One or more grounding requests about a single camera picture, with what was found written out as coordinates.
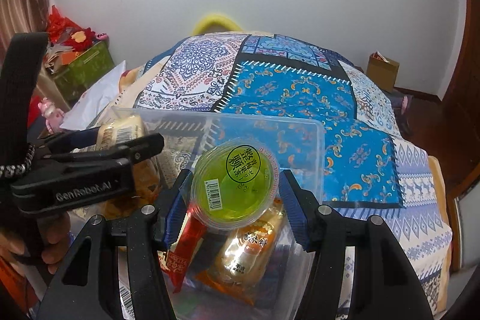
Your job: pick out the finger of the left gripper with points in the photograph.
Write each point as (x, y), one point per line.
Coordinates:
(135, 151)
(63, 143)

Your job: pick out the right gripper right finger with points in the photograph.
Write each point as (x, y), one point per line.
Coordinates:
(385, 285)

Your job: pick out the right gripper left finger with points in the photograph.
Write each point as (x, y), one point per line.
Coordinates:
(108, 255)

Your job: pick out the brown biscuit cake pack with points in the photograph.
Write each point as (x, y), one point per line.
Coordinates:
(119, 131)

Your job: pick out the red yellow snack packet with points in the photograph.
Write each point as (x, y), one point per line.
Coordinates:
(176, 261)

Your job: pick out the green jelly cup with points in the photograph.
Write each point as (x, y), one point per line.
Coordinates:
(233, 184)

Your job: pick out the golden pastry packet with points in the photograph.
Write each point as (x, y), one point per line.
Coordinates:
(242, 260)

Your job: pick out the person left hand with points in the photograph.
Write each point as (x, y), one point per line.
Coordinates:
(55, 234)

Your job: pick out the pink plush toy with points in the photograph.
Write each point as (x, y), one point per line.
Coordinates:
(54, 116)

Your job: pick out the white pillow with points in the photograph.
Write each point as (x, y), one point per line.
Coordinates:
(94, 100)

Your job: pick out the green storage box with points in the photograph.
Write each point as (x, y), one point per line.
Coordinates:
(74, 79)

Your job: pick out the red decorations pile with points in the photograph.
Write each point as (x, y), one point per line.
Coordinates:
(67, 41)

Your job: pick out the clear plastic storage bin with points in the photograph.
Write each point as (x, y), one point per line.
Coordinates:
(298, 146)

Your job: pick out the yellow curved foam tube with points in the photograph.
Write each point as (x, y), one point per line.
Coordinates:
(215, 23)

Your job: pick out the brown wooden door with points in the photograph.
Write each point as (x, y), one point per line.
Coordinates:
(448, 128)

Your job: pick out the brown cardboard box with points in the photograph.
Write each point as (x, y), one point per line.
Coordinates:
(382, 71)

